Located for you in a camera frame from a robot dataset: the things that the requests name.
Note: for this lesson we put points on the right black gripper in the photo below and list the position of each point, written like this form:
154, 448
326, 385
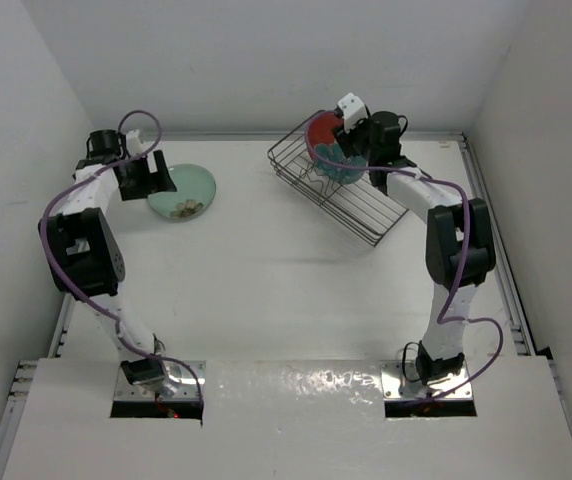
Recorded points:
344, 139

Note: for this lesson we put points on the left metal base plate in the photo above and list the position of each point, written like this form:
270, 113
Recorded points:
180, 385

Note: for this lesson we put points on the green floral plate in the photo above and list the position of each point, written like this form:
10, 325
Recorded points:
195, 191

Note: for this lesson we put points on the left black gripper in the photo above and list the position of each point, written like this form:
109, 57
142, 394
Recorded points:
159, 180

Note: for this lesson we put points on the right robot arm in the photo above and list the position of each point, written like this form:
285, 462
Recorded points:
459, 246

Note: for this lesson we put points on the white front cover board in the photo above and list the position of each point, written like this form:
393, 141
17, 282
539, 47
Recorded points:
291, 420

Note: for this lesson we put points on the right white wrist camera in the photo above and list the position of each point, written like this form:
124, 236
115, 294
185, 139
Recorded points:
352, 110

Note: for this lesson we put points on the metal base plate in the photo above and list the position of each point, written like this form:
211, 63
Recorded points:
397, 384
180, 385

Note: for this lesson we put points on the red blue floral plate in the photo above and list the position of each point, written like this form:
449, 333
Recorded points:
326, 153

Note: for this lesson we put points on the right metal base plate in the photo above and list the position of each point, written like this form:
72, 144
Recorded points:
397, 384

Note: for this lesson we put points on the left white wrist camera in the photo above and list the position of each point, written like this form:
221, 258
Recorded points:
131, 144

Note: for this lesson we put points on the black wire dish rack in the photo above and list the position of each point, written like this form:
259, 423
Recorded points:
359, 207

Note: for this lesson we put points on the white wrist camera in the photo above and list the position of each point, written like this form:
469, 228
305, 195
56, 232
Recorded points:
131, 144
352, 110

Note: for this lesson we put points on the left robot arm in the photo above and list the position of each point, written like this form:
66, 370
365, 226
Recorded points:
82, 251

